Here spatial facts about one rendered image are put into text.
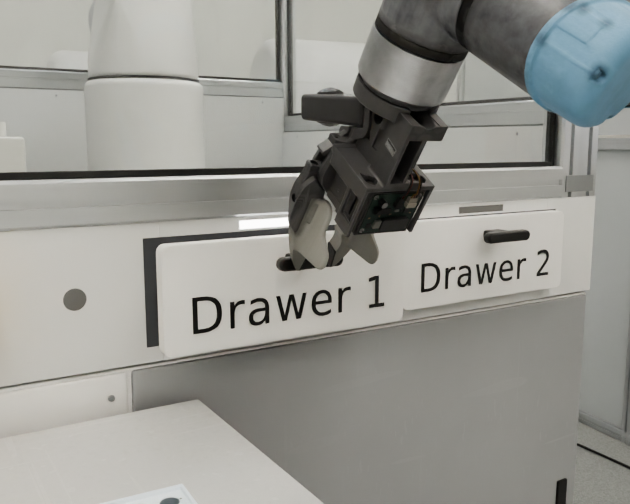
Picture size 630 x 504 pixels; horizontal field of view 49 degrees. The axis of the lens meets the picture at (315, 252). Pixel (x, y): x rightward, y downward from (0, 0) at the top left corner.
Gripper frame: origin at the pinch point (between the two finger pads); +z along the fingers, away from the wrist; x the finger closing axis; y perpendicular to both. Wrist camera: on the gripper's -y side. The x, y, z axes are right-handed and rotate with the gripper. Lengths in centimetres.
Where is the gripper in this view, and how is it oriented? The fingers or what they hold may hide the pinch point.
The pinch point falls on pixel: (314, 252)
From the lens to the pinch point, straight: 69.7
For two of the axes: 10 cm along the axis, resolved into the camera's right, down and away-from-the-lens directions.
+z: -3.0, 7.3, 6.1
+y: 4.2, 6.8, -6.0
